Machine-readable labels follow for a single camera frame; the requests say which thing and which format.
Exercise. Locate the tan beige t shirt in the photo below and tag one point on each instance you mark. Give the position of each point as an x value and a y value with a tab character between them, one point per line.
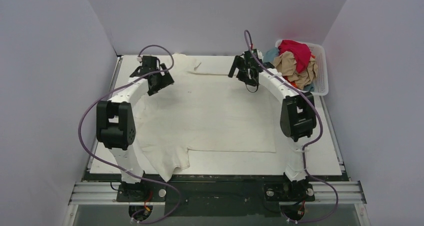
286	65

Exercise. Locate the magenta red t shirt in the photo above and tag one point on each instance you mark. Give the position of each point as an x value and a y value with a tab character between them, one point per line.
300	51

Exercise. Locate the white plastic laundry basket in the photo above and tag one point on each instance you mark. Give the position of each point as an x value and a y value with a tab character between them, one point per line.
320	84

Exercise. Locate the cream white t shirt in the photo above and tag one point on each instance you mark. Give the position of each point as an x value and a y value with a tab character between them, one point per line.
204	110

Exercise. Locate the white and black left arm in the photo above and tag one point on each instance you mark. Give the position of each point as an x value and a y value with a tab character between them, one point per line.
115	122

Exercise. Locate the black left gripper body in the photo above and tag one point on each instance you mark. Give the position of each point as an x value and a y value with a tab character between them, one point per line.
145	70

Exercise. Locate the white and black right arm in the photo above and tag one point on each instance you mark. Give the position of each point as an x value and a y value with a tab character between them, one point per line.
297	117

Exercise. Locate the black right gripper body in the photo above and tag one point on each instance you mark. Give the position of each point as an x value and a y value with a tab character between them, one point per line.
238	67

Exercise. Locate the teal blue t shirt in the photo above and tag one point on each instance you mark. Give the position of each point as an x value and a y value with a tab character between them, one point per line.
270	55

